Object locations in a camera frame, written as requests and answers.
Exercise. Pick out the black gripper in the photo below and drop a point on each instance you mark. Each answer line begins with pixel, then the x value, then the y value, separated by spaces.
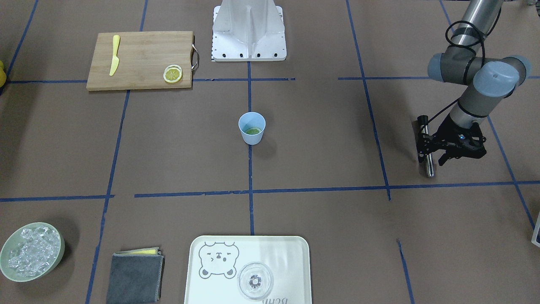
pixel 446 129

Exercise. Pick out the steel muddler with black tip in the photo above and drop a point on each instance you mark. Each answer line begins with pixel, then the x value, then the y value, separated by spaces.
pixel 429 166

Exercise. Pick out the lemon slice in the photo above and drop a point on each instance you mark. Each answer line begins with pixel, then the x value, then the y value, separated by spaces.
pixel 253 131
pixel 173 73

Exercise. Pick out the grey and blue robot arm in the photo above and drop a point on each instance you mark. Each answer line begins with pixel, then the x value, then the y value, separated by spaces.
pixel 488 81

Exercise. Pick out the light blue plastic cup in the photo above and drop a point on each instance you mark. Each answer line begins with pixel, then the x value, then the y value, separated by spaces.
pixel 252 126

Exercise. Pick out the lemon slice on board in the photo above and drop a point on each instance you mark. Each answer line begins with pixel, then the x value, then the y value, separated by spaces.
pixel 173 73

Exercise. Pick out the white bear serving tray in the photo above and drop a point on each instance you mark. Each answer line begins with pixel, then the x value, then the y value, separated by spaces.
pixel 215 262

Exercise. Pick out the wooden cutting board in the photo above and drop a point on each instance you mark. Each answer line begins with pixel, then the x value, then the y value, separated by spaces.
pixel 143 58

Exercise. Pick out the grey folded cloth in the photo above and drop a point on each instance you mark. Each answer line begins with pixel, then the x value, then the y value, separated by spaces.
pixel 135 276

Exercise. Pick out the yellow plastic knife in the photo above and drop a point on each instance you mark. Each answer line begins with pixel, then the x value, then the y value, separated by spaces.
pixel 115 58

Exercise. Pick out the green bowl of ice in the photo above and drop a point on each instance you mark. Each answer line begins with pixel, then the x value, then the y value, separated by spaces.
pixel 32 252

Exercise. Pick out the whole yellow lemons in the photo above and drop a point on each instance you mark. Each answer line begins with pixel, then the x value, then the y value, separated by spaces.
pixel 3 75

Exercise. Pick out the white wire cup rack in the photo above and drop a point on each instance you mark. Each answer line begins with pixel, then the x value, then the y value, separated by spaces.
pixel 535 240

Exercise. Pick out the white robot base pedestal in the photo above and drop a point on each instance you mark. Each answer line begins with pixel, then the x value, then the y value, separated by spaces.
pixel 248 30

